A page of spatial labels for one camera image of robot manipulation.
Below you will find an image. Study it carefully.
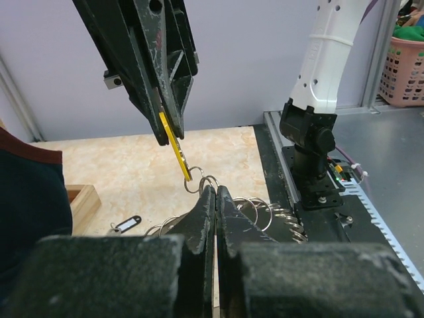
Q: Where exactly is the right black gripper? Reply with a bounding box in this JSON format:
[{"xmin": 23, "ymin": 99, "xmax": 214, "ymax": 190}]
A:
[{"xmin": 74, "ymin": 0, "xmax": 198, "ymax": 146}]

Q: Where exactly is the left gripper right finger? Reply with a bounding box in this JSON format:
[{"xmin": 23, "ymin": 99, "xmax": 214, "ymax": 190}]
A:
[{"xmin": 216, "ymin": 185, "xmax": 282, "ymax": 317}]

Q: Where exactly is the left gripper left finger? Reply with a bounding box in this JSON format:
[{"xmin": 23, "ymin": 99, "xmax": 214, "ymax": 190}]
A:
[{"xmin": 158, "ymin": 185, "xmax": 216, "ymax": 317}]

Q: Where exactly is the black key tag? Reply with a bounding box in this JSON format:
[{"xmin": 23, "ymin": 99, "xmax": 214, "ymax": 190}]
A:
[{"xmin": 118, "ymin": 215, "xmax": 142, "ymax": 233}]

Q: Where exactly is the yellow key tag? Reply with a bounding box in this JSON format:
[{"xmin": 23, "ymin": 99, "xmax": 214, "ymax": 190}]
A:
[{"xmin": 159, "ymin": 111, "xmax": 192, "ymax": 182}]

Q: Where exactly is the silver key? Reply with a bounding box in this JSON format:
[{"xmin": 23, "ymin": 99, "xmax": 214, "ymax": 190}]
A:
[{"xmin": 106, "ymin": 223, "xmax": 122, "ymax": 237}]

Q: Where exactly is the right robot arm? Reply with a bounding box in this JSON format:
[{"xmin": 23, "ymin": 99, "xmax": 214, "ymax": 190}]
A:
[{"xmin": 74, "ymin": 1, "xmax": 372, "ymax": 210}]

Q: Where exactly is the wooden clothes rack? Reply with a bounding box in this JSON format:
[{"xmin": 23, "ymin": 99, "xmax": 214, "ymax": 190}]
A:
[{"xmin": 0, "ymin": 122, "xmax": 102, "ymax": 237}]

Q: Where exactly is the dark navy vest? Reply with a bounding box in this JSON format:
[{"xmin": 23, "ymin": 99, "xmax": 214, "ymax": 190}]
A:
[{"xmin": 1, "ymin": 129, "xmax": 73, "ymax": 299}]

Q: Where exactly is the pink laundry basket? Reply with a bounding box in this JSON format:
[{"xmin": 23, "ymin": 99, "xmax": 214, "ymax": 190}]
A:
[{"xmin": 378, "ymin": 37, "xmax": 423, "ymax": 107}]

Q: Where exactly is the green cloth in basket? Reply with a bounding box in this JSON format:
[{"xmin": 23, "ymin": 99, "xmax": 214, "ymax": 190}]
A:
[{"xmin": 392, "ymin": 25, "xmax": 424, "ymax": 42}]

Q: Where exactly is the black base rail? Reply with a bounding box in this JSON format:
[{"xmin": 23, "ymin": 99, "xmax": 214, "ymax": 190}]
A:
[{"xmin": 254, "ymin": 111, "xmax": 423, "ymax": 291}]

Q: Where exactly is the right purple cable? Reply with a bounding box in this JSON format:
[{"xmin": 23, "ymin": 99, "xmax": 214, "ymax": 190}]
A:
[{"xmin": 334, "ymin": 0, "xmax": 380, "ymax": 186}]

